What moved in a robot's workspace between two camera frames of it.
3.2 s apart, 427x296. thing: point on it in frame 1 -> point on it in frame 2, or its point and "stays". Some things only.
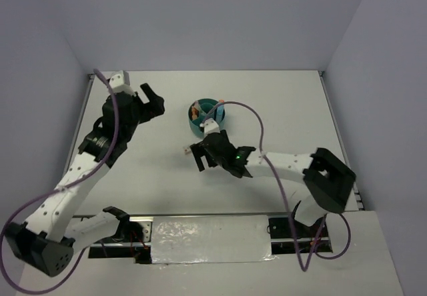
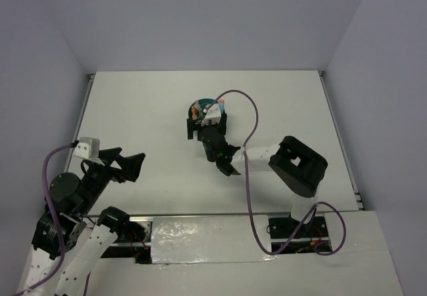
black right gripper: [199, 151] -> [193, 126]
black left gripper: [155, 107] -> [131, 165]
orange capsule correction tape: [194, 113] stays
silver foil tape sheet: [210, 239] stays
